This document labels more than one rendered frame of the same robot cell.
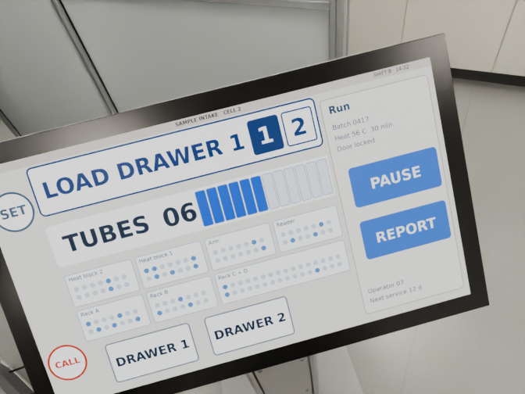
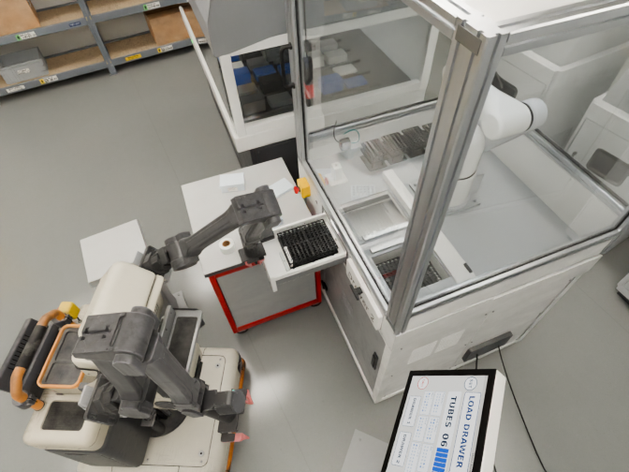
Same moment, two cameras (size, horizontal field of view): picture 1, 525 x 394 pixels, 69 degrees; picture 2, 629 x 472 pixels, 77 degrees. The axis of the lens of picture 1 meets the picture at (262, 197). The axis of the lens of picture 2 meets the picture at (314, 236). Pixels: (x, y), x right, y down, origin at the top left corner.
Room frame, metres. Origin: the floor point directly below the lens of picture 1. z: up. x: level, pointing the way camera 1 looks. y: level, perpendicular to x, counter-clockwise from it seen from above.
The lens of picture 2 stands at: (0.09, -0.25, 2.28)
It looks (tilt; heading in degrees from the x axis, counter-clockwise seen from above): 52 degrees down; 120
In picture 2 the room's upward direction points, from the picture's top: 3 degrees counter-clockwise
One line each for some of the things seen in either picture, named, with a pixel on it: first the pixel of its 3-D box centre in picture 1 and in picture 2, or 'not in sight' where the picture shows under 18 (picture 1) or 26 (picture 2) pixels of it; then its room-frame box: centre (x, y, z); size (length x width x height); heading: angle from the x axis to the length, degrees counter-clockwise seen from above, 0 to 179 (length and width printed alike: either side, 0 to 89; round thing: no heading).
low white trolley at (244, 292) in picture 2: not in sight; (257, 252); (-0.89, 0.78, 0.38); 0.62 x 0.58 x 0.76; 139
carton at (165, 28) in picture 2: not in sight; (168, 22); (-3.55, 3.06, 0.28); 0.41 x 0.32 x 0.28; 55
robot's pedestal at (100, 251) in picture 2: not in sight; (143, 288); (-1.33, 0.29, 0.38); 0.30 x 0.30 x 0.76; 55
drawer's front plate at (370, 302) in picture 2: not in sight; (362, 292); (-0.14, 0.53, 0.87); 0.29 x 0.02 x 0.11; 139
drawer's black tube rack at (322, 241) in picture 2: not in sight; (307, 244); (-0.46, 0.65, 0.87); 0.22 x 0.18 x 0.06; 49
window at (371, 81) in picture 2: not in sight; (345, 128); (-0.33, 0.73, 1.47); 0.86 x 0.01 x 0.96; 139
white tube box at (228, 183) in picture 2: not in sight; (232, 183); (-1.05, 0.89, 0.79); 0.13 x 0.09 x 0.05; 35
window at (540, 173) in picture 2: not in sight; (578, 175); (0.34, 0.75, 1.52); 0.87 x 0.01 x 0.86; 49
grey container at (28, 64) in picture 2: not in sight; (22, 66); (-4.41, 1.80, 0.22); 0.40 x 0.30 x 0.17; 55
